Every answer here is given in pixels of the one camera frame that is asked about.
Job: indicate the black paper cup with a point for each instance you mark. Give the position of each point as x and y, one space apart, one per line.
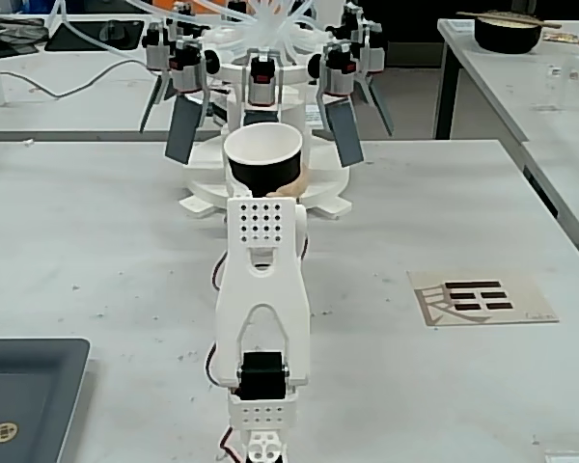
265 166

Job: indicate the black table leg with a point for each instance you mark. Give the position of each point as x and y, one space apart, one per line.
446 96

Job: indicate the black desk mat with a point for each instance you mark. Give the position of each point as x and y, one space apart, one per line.
77 43

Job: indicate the black bowl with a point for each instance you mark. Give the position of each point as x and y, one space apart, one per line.
506 38

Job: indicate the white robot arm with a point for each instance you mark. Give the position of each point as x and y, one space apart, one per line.
231 308

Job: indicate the printed paper mat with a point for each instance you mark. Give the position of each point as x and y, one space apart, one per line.
526 294

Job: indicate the translucent tube bundle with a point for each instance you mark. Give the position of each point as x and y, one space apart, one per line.
270 24

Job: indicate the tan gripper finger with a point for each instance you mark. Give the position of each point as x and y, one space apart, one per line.
294 185

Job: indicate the white flat box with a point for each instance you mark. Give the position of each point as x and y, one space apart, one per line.
574 458

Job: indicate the gold round emblem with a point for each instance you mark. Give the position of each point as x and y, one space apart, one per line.
5 432

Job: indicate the dark grey cloth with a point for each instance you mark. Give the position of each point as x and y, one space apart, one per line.
9 34

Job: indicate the white dispenser carousel stand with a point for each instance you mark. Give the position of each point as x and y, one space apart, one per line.
207 188

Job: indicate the grey flat panel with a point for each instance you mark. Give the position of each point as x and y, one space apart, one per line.
181 130
260 118
150 108
378 108
345 135

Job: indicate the grey black pump unit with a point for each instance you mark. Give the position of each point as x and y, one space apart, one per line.
374 55
188 72
157 53
262 87
338 77

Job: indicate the grey plastic tray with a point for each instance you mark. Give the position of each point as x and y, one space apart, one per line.
29 386

